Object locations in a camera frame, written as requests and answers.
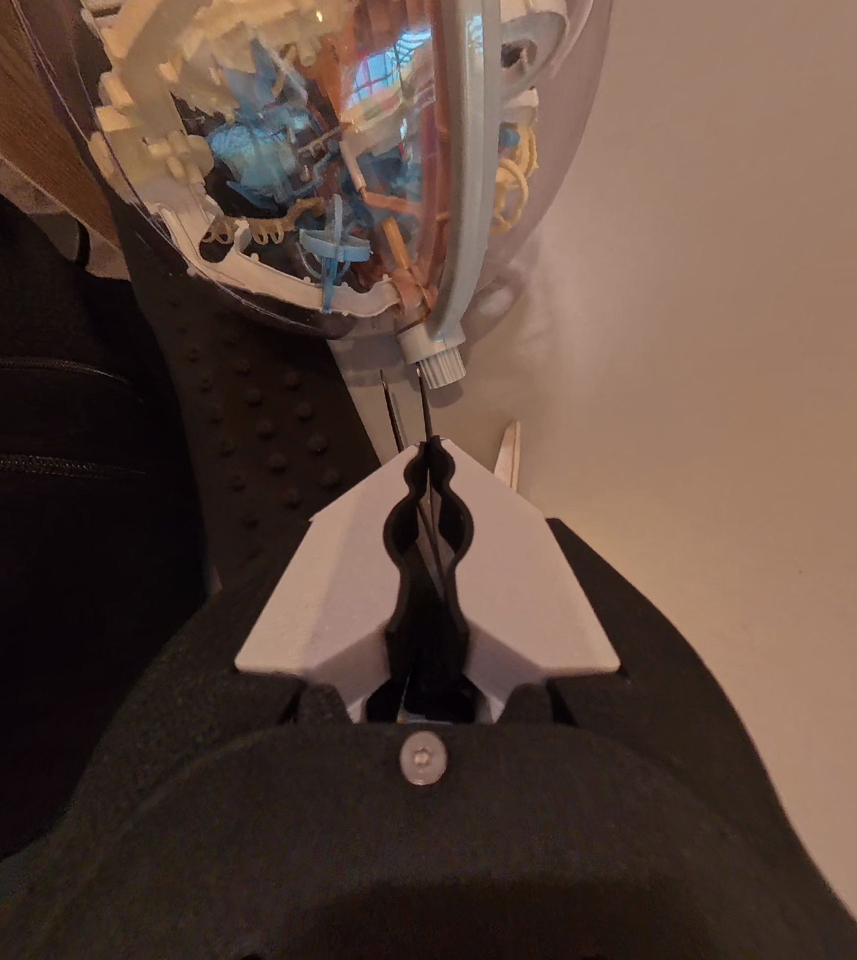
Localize black tweezers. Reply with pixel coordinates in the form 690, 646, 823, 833
379, 368, 469, 604

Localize clear maze ball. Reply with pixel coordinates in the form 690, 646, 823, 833
9, 0, 619, 396

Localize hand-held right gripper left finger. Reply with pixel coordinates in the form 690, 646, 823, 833
234, 440, 430, 706

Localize black perforated pad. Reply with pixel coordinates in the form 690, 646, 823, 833
106, 195, 403, 604

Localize person's black clothing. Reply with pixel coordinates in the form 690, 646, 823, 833
0, 150, 214, 889

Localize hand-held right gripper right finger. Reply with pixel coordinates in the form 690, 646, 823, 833
436, 435, 622, 706

